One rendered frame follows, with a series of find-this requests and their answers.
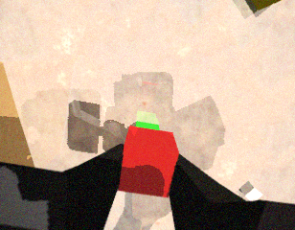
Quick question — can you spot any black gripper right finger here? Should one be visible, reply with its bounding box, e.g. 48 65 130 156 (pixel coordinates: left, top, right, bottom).
169 154 295 230

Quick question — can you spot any green block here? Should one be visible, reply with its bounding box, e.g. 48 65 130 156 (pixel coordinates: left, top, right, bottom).
136 121 160 130

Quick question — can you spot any red block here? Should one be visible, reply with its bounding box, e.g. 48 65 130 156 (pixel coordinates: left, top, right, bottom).
118 126 179 197

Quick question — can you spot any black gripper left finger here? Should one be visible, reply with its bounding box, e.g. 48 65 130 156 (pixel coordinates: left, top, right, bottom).
0 144 125 230

